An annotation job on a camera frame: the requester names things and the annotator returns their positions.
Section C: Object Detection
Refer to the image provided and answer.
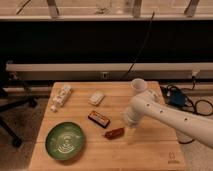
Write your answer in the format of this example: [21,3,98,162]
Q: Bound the red brown pepper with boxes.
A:
[105,128,124,140]

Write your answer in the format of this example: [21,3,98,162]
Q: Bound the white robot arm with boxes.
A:
[123,89,213,149]

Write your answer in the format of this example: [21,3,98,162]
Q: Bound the dark red rectangular box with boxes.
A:
[88,111,110,128]

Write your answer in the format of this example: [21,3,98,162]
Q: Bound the white plastic cup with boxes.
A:
[131,78,148,94]

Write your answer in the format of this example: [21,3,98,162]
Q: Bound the blue power adapter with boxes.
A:
[169,91,186,107]

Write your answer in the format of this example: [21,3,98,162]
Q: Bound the grey baseboard heater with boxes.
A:
[6,62,213,81]

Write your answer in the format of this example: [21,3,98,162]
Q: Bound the green ceramic bowl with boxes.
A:
[45,122,86,161]

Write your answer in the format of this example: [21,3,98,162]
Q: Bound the white plastic bottle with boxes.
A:
[51,85,72,112]

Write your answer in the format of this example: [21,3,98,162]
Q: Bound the black office chair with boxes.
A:
[0,63,38,148]

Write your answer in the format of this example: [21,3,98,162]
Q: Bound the black cable on floor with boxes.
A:
[160,83,213,145]

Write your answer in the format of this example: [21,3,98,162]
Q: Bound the black diagonal cable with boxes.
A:
[120,11,156,81]

